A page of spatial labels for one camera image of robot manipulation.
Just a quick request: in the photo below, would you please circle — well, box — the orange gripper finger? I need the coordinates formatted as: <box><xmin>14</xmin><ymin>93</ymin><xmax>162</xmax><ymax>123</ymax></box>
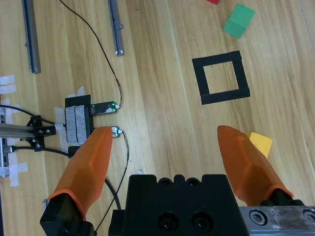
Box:
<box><xmin>40</xmin><ymin>126</ymin><xmax>114</xmax><ymax>236</ymax></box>
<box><xmin>217</xmin><ymin>125</ymin><xmax>305</xmax><ymax>207</ymax></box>

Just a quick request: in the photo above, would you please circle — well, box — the yellow wooden block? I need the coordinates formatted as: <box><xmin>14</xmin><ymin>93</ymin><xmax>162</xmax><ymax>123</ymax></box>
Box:
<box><xmin>245</xmin><ymin>132</ymin><xmax>273</xmax><ymax>159</ymax></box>

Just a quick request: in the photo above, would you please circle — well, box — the green wooden block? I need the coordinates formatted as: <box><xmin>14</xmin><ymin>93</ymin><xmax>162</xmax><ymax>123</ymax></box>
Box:
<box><xmin>223</xmin><ymin>3</ymin><xmax>256</xmax><ymax>39</ymax></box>

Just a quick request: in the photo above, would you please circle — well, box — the USB dongle with green LED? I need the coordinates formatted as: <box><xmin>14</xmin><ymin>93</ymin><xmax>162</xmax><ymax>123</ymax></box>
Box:
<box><xmin>90</xmin><ymin>101</ymin><xmax>121</xmax><ymax>116</ymax></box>
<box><xmin>111</xmin><ymin>126</ymin><xmax>123</xmax><ymax>139</ymax></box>

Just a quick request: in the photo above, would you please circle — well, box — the white masking tape strip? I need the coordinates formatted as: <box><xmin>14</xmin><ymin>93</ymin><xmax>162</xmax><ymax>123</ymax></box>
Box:
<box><xmin>0</xmin><ymin>84</ymin><xmax>17</xmax><ymax>95</ymax></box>
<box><xmin>0</xmin><ymin>75</ymin><xmax>15</xmax><ymax>86</ymax></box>
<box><xmin>54</xmin><ymin>107</ymin><xmax>67</xmax><ymax>138</ymax></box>
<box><xmin>67</xmin><ymin>86</ymin><xmax>86</xmax><ymax>98</ymax></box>

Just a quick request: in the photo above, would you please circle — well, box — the white masking tape cross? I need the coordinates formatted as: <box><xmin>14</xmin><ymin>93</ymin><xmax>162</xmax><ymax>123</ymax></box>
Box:
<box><xmin>0</xmin><ymin>149</ymin><xmax>28</xmax><ymax>188</ymax></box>

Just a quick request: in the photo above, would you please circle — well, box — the black tape square outline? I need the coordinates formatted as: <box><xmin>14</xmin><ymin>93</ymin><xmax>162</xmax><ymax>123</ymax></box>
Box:
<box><xmin>191</xmin><ymin>50</ymin><xmax>251</xmax><ymax>106</ymax></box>

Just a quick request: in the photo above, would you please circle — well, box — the thick black cable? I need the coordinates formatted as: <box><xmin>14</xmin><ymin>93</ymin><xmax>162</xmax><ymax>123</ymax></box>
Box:
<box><xmin>7</xmin><ymin>145</ymin><xmax>82</xmax><ymax>159</ymax></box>
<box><xmin>105</xmin><ymin>178</ymin><xmax>122</xmax><ymax>211</ymax></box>
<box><xmin>0</xmin><ymin>105</ymin><xmax>65</xmax><ymax>126</ymax></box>

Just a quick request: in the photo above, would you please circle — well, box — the black USB hub grey strap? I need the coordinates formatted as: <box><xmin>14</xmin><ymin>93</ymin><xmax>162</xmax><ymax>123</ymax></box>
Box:
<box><xmin>64</xmin><ymin>94</ymin><xmax>94</xmax><ymax>149</ymax></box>

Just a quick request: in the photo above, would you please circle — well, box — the black corner bracket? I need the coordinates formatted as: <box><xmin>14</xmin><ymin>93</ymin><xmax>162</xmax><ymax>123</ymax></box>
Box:
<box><xmin>26</xmin><ymin>115</ymin><xmax>57</xmax><ymax>152</ymax></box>

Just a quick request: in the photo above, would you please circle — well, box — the silver aluminium frame bar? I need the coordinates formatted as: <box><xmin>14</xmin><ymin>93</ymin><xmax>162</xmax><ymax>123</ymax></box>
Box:
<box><xmin>0</xmin><ymin>122</ymin><xmax>34</xmax><ymax>139</ymax></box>

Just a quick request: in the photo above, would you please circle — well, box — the slotted silver metal rail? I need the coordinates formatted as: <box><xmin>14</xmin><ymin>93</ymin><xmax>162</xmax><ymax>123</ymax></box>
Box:
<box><xmin>0</xmin><ymin>114</ymin><xmax>9</xmax><ymax>177</ymax></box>

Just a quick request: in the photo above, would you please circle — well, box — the grey aluminium rail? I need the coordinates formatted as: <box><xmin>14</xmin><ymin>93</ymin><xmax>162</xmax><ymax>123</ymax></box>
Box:
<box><xmin>107</xmin><ymin>0</ymin><xmax>125</xmax><ymax>57</ymax></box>
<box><xmin>21</xmin><ymin>0</ymin><xmax>41</xmax><ymax>74</ymax></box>

